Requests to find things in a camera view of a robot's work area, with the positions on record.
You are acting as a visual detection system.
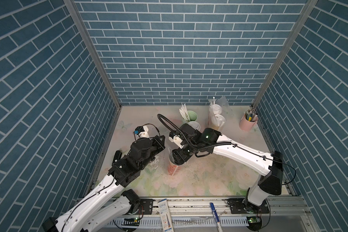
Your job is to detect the pencils in bucket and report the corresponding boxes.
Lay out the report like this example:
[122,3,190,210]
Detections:
[244,108,258,122]

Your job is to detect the beige cup white lid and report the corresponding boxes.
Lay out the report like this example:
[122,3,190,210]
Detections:
[209,115,226,131]

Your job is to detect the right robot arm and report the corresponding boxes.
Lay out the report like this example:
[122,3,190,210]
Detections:
[157,114,287,211]

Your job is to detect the red cup black lid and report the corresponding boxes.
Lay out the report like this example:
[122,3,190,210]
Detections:
[168,155,183,176]

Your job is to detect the green straw holder cup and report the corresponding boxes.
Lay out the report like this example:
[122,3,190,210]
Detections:
[180,110,198,123]

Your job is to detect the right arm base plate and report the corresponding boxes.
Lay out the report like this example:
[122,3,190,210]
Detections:
[227,198,270,215]

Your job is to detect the pink pencil bucket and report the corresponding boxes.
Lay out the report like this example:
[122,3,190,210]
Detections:
[239,116,258,131]

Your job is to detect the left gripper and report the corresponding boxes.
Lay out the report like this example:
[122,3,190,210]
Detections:
[137,134,166,170]

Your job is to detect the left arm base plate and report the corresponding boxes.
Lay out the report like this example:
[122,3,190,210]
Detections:
[125,198,154,215]

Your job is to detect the blue white marker pen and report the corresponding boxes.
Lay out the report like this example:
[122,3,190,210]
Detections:
[210,202,223,232]

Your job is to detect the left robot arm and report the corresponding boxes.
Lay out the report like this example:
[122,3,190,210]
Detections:
[42,135,165,232]

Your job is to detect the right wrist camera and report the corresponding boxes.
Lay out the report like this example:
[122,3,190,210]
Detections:
[169,131,184,148]

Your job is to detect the clear plastic carrier bag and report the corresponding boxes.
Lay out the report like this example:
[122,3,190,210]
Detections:
[208,96,232,131]

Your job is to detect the white blue label card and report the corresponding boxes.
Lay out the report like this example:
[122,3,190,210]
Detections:
[158,199,174,232]

